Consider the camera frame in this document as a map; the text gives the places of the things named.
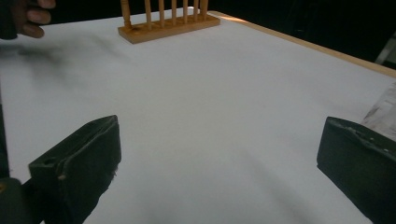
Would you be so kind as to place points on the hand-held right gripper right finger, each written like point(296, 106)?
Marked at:
point(358, 161)

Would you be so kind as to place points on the clear plastic tube rack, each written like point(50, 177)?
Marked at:
point(384, 112)

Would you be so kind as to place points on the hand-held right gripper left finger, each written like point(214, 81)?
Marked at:
point(81, 161)

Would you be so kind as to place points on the wooden peg tube rack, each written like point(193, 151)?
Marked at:
point(168, 29)

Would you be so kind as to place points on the grey metal-framed desk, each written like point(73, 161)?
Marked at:
point(387, 48)

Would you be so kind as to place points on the white table cover sheet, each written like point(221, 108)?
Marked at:
point(202, 93)

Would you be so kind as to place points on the black curtain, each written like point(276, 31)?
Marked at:
point(311, 25)

